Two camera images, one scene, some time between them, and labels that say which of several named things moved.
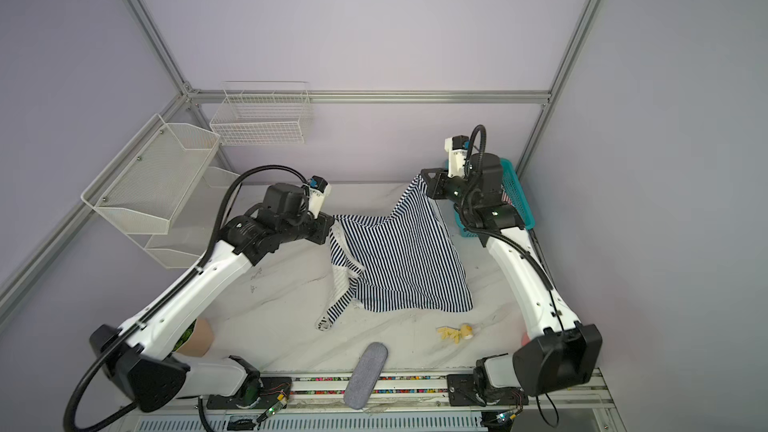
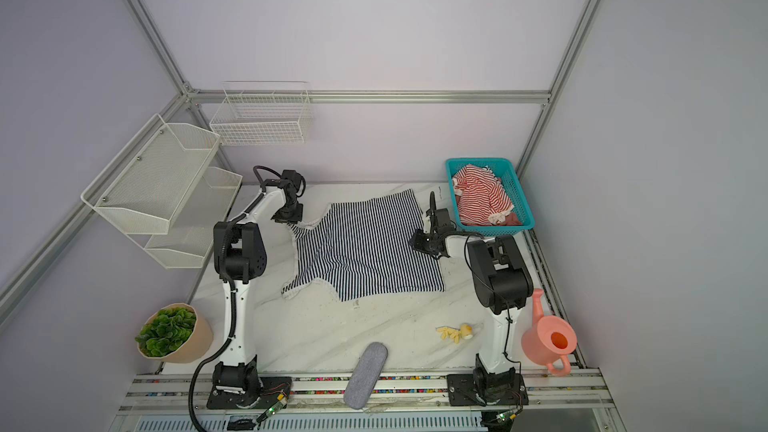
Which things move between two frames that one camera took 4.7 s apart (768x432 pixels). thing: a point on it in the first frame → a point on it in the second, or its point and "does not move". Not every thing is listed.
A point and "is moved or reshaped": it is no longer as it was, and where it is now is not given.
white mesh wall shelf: (163, 191) does not move
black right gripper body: (454, 189) → (420, 241)
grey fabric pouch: (367, 368) does not move
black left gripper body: (314, 230) → (291, 213)
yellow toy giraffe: (465, 331) does not move
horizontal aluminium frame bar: (366, 96) does not move
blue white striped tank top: (404, 261) is moved or reshaped
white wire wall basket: (258, 113) does not move
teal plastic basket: (513, 192) does not move
